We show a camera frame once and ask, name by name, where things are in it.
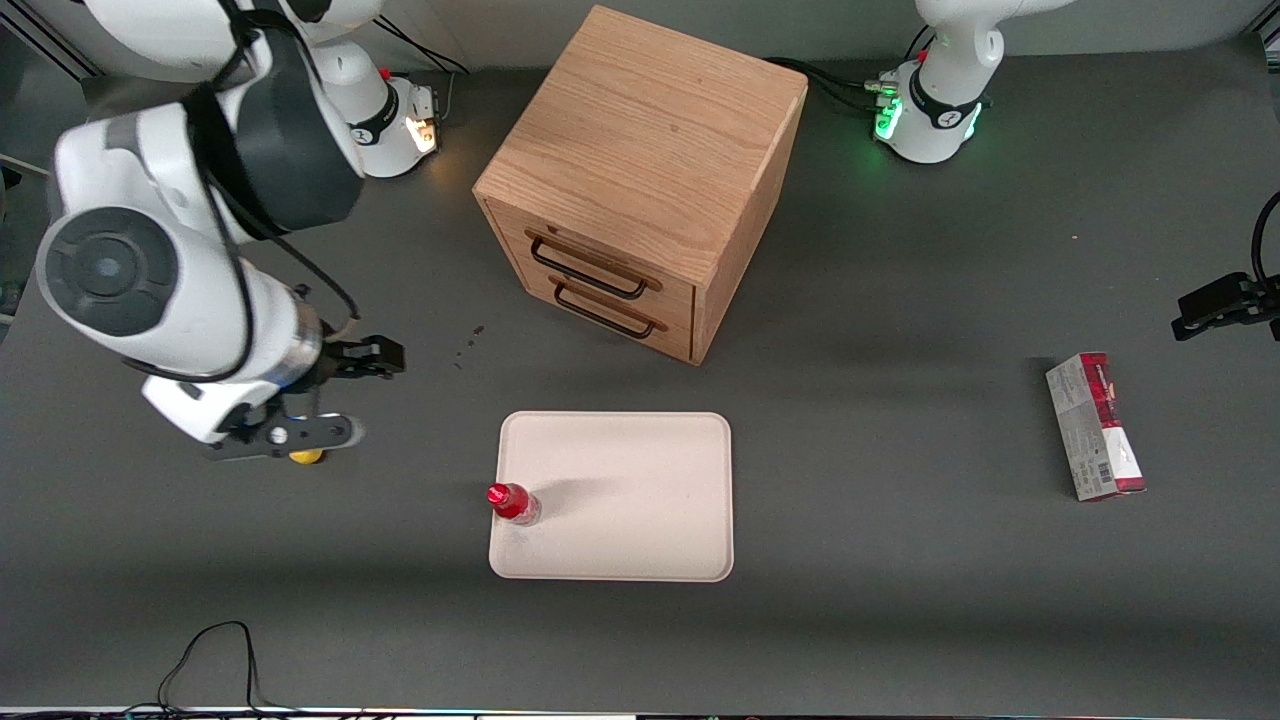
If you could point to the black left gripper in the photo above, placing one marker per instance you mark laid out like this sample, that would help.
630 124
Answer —
1222 303

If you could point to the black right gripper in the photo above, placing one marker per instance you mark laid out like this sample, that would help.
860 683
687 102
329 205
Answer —
345 359

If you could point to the red coke bottle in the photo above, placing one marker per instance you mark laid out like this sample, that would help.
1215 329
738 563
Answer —
512 503

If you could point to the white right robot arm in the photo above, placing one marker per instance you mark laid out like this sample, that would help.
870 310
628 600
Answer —
150 270

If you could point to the beige plastic tray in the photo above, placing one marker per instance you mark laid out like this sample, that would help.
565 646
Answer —
640 497

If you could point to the yellow lemon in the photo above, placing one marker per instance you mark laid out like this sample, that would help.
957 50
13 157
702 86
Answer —
307 458

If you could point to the red and grey carton box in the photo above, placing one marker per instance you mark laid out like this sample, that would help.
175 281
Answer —
1095 425

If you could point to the wooden drawer cabinet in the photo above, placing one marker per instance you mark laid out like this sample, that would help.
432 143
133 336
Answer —
640 150

